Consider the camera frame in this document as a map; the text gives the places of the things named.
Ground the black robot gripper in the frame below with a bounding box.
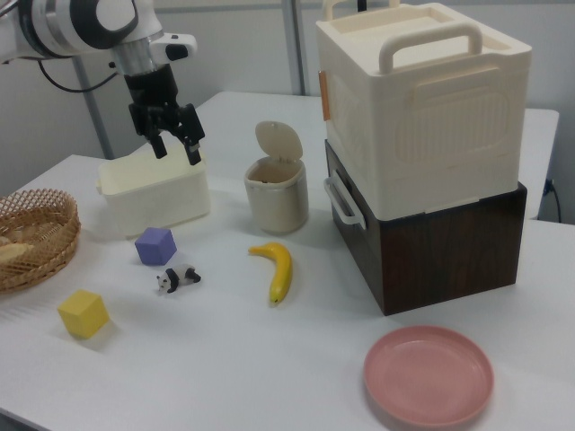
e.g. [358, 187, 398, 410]
[124, 65, 207, 167]

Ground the cream trash can with lid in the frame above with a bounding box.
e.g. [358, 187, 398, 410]
[243, 119, 311, 236]

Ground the cream plastic open bin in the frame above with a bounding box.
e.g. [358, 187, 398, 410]
[96, 146, 212, 240]

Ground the purple foam cube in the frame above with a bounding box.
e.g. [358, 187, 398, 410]
[134, 226, 178, 268]

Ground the black white panda figurine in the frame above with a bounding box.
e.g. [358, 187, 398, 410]
[155, 264, 202, 296]

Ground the yellow toy banana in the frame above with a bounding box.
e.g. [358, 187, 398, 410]
[248, 241, 294, 308]

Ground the woven wicker basket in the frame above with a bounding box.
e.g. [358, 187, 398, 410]
[0, 188, 83, 295]

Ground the yellow foam cube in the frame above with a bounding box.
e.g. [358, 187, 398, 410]
[57, 288, 111, 339]

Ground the yellow orange toy bread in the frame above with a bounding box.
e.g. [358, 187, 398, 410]
[0, 233, 35, 267]

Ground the pink plastic plate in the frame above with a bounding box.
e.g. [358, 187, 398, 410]
[362, 325, 496, 427]

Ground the grey metal frame post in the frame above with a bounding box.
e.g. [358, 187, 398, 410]
[281, 0, 307, 96]
[71, 56, 114, 161]

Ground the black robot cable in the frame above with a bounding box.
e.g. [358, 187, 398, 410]
[37, 60, 121, 93]

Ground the cream storage box with handle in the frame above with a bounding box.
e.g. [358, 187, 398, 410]
[314, 0, 534, 222]

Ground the dark wooden box white handle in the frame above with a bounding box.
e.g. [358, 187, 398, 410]
[323, 138, 529, 318]

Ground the black wall cable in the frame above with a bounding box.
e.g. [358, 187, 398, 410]
[542, 178, 564, 222]

